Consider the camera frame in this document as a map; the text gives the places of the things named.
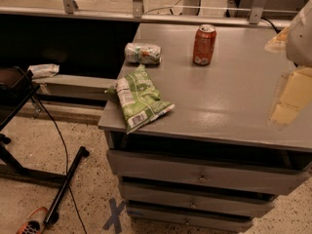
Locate green chip bag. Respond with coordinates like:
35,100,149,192
106,64,176,135

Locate orange soda can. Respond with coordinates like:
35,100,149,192
193,24,216,65

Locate white crumpled packet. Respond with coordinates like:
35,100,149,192
28,64,59,79

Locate black stand frame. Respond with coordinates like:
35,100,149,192
0,67,90,226

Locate grey drawer cabinet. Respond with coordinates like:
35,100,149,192
99,24,312,222

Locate middle grey drawer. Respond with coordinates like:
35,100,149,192
119,181,274,217

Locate grey metal railing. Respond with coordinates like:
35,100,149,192
0,0,290,28

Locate white green lying can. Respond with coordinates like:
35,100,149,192
124,43,162,64

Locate black cable behind table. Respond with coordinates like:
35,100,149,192
259,17,281,35

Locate orange white sneaker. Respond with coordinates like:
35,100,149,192
16,207,48,234

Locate black cable on floor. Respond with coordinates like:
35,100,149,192
13,65,88,234

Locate grey low shelf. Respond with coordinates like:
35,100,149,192
34,74,115,100

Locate bottom grey drawer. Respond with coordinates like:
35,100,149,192
127,204,253,233

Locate grey drawer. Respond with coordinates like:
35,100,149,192
127,204,253,233
119,181,274,217
106,150,309,195

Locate blue tape cross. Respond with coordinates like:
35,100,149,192
103,198,126,234

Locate top grey drawer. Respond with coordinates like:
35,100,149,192
106,150,309,195

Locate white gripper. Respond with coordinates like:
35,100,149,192
264,0,312,126

